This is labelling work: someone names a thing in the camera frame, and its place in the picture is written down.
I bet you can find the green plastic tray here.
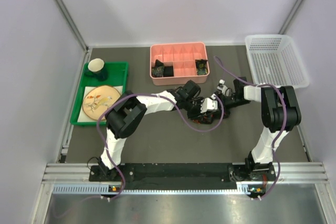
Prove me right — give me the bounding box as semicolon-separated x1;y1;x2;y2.
70;61;129;126

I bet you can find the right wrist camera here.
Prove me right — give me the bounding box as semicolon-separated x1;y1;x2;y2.
216;79;228;94

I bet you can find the black orange floral tie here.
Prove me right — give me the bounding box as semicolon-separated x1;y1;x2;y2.
188;111;222;124

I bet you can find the round painted wooden plate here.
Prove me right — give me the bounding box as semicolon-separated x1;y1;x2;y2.
82;85;122;121

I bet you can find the grey slotted cable duct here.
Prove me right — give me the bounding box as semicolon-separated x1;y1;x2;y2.
52;184;251;195

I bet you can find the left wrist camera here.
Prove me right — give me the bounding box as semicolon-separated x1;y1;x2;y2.
200;94;218;113

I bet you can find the rolled dark floral tie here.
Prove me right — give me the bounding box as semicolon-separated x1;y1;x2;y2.
151;60;165;78

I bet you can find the pink divided organizer box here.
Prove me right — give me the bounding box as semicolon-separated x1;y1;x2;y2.
149;41;210;86

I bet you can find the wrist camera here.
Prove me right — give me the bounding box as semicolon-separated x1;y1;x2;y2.
216;79;228;94
200;94;218;113

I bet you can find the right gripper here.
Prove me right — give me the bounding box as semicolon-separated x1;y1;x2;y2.
207;91;250;120

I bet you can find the rolled navy yellow floral tie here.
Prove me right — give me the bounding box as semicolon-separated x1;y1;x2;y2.
195;59;209;76

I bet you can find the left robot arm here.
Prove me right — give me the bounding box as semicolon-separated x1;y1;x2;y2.
97;81;211;181

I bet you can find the aluminium frame rail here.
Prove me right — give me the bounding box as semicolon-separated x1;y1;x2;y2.
54;0;89;51

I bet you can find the white perforated plastic basket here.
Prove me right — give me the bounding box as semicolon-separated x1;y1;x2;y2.
245;34;310;89

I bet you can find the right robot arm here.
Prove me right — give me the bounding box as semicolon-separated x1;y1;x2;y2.
215;78;302;182

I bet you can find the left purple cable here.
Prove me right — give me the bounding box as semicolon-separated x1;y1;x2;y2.
96;92;225;201

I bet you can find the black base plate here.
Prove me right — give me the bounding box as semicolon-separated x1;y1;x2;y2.
88;162;278;190

